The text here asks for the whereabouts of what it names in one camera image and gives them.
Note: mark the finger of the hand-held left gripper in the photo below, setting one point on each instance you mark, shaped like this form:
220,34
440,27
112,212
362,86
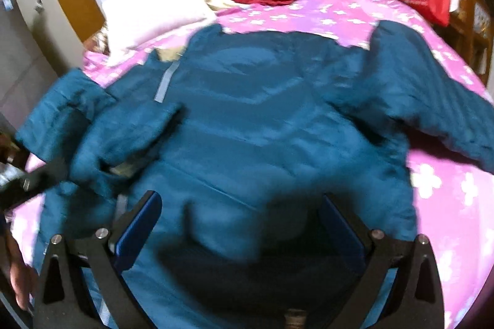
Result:
38,179

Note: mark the person's left forearm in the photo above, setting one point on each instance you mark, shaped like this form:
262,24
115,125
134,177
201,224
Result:
17,267

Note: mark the pink floral bed sheet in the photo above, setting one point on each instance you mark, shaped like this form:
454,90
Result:
444,197

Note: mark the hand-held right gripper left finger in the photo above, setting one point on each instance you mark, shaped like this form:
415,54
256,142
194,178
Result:
142,228

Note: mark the teal padded jacket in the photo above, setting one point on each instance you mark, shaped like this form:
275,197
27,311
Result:
251,120

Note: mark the grey wardrobe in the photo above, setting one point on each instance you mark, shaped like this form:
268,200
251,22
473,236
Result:
27,55

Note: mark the white square pillow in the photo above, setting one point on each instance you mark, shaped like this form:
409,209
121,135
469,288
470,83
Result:
154,8

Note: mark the wooden shelf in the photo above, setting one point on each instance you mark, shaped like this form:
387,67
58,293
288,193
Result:
471,16

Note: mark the brown floral quilt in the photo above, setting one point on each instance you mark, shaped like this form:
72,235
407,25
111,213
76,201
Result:
94,39

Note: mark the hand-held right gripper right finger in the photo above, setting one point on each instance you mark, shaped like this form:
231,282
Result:
339,232

